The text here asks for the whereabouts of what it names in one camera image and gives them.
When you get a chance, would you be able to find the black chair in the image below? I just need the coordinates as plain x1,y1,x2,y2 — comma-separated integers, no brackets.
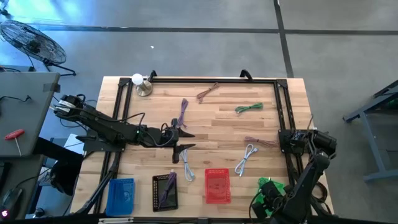
32,136,85,197

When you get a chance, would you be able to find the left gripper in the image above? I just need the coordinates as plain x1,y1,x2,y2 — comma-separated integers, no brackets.
157,119,197,164

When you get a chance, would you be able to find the green plastic basket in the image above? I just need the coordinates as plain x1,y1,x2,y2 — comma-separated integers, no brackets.
251,176,285,217

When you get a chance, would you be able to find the black aluminium table frame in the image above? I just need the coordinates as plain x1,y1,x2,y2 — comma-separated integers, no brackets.
74,68,335,218

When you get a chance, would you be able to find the green USB cable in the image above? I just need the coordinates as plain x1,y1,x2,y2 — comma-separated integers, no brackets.
234,102,264,114

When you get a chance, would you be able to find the purple USB cable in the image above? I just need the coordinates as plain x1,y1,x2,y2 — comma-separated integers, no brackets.
176,98,190,129
158,169,177,208

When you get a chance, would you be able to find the grey side table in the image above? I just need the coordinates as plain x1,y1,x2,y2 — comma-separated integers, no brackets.
0,70,62,158

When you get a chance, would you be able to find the black plastic basket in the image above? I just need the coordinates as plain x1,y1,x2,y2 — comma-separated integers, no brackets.
152,174,179,213

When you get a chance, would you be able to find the white USB cable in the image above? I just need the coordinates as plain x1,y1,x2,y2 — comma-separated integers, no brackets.
234,143,259,177
179,148,196,182

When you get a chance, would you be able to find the grey tape strip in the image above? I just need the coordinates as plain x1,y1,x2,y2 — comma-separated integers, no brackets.
42,83,62,93

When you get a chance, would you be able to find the black computer mouse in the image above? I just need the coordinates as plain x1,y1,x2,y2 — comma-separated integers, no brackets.
0,186,24,220

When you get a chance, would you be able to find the blue plastic basket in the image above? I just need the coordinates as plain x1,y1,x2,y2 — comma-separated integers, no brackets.
105,177,136,217

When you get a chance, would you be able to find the white bulb lamp brass base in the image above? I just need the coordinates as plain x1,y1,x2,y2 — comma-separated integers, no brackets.
131,73,154,97

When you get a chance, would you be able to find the red plastic basket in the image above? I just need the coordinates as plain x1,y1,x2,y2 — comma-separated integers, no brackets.
204,168,232,205

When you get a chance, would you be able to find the blue-grey metal table frame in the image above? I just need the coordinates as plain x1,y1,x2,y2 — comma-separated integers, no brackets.
343,79,398,183

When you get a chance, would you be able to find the black floor fan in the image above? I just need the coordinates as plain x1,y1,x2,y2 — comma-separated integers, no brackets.
0,19,77,77

